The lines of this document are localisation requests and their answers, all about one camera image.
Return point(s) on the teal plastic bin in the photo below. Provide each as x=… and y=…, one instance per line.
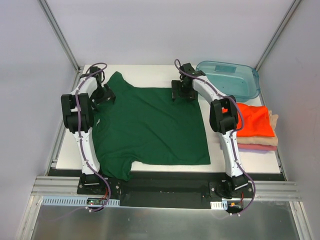
x=239, y=80

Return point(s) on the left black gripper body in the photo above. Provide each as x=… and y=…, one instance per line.
x=107, y=95

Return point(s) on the front aluminium rail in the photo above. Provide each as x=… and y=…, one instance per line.
x=286, y=191

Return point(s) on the right aluminium frame post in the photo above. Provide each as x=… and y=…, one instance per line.
x=278, y=32

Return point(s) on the orange folded t shirt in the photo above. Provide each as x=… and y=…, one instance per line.
x=256, y=121

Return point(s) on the right white cable duct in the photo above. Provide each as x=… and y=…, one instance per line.
x=219, y=205

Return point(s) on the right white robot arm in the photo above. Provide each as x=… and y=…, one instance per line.
x=225, y=119

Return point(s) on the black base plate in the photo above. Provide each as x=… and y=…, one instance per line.
x=151, y=189

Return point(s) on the green t shirt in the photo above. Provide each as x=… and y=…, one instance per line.
x=144, y=124

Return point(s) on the white cable duct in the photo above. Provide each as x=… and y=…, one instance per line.
x=219, y=205
x=74, y=201

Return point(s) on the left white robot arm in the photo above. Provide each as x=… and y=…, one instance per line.
x=78, y=109

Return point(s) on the left white cable duct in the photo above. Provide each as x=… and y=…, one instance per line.
x=74, y=201

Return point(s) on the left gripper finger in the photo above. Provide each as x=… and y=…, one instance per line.
x=109, y=94
x=97, y=101

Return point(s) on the pink folded t shirt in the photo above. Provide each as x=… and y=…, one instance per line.
x=257, y=147

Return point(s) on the left aluminium frame post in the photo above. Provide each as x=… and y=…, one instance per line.
x=44, y=5

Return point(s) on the beige folded t shirt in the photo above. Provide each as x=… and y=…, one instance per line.
x=262, y=140

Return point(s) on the left aluminium side rail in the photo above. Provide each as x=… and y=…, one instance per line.
x=38, y=115

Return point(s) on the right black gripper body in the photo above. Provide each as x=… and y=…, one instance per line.
x=182, y=92

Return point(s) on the aluminium frame post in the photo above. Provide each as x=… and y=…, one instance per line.
x=278, y=32
x=44, y=5

